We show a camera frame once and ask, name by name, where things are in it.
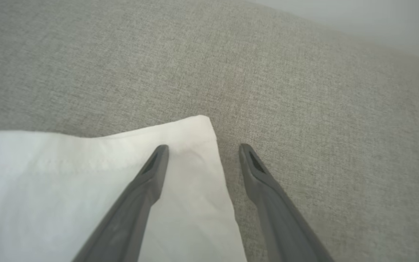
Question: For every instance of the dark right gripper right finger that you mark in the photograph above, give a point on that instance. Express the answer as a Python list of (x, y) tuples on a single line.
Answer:
[(282, 225)]

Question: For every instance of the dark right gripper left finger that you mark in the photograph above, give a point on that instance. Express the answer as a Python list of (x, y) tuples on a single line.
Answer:
[(129, 218)]

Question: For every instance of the red white basketball jersey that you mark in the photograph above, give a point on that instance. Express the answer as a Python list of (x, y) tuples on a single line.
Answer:
[(49, 189)]

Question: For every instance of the grey fabric sofa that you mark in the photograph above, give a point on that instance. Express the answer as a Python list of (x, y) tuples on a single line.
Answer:
[(304, 109)]

